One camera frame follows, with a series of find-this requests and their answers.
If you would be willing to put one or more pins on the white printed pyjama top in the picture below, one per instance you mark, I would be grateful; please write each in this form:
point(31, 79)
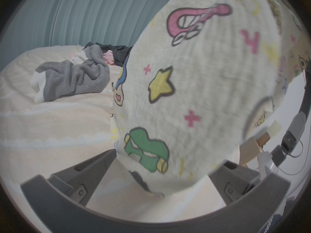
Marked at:
point(194, 81)

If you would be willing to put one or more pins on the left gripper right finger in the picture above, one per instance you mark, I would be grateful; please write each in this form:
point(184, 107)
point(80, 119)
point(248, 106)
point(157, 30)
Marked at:
point(233, 181)

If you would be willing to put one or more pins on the pile of clothes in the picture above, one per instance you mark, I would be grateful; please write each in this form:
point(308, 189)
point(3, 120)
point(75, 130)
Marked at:
point(80, 76)

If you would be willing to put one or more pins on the small pale wooden table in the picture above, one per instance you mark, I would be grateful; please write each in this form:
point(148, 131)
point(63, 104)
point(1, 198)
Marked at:
point(250, 149)

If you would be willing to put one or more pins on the blue-green curtain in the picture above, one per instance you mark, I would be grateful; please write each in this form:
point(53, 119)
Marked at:
point(73, 13)

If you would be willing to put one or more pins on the bed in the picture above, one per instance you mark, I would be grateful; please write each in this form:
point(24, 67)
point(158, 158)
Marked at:
point(48, 120)

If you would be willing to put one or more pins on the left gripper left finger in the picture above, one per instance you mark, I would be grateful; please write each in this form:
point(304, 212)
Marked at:
point(80, 178)

